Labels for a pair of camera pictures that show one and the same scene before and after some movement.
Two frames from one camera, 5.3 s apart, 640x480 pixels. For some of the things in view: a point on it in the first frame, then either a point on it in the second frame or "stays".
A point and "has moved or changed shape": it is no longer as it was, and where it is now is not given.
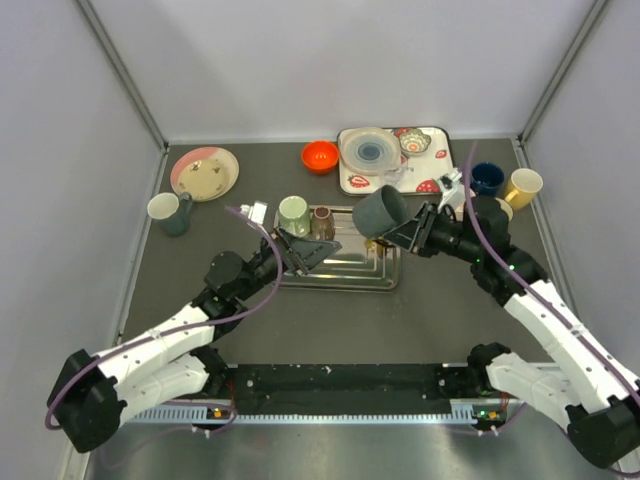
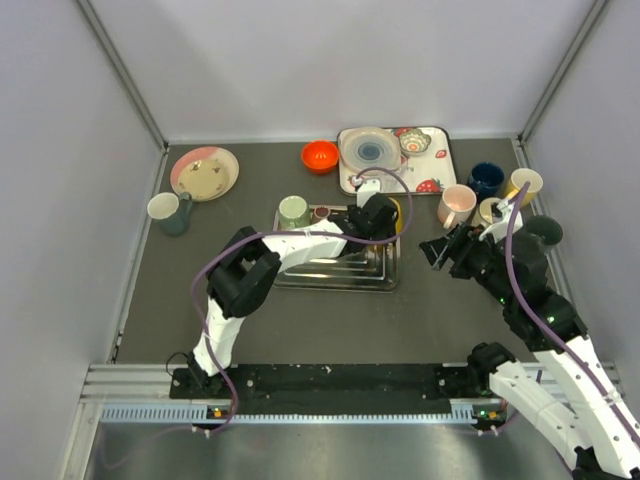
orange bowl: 320,157 stays
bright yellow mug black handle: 374,247 → 399,217
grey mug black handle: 378,210 has moved or changed shape
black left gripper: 288,251 → 379,211
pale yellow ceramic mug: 522,187 stays
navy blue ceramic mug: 487,178 stays
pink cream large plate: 207,173 stays
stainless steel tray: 358,265 stays
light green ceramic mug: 294,217 stays
